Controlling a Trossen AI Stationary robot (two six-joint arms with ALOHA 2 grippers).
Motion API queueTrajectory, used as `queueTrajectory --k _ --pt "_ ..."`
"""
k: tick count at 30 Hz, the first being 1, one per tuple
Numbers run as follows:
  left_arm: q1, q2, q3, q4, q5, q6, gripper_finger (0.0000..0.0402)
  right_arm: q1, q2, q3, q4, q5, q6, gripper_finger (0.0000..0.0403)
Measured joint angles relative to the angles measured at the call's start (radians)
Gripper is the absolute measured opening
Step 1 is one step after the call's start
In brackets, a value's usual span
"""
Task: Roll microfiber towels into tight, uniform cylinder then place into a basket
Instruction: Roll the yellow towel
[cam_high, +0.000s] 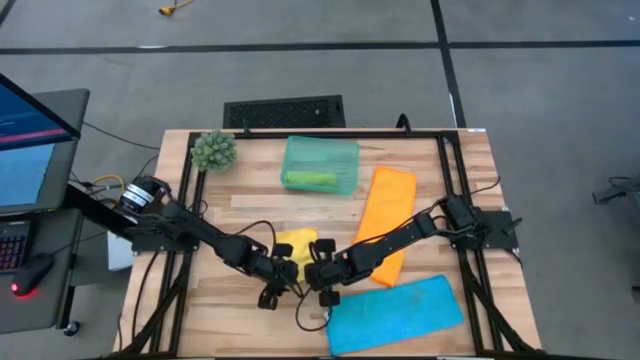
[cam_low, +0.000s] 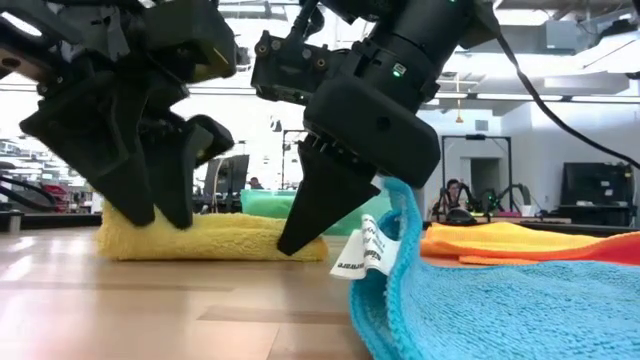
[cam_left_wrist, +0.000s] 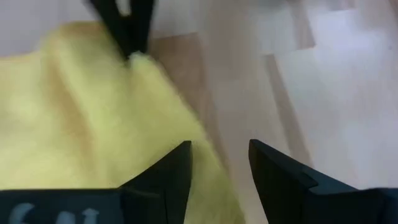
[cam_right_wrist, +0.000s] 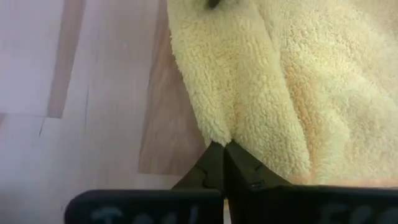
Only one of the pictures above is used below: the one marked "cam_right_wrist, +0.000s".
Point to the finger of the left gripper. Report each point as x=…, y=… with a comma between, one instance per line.
x=213, y=3

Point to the yellow microfiber towel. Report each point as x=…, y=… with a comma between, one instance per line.
x=280, y=77

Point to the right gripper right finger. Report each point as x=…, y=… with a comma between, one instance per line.
x=280, y=205

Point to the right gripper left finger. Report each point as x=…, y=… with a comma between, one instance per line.
x=155, y=208

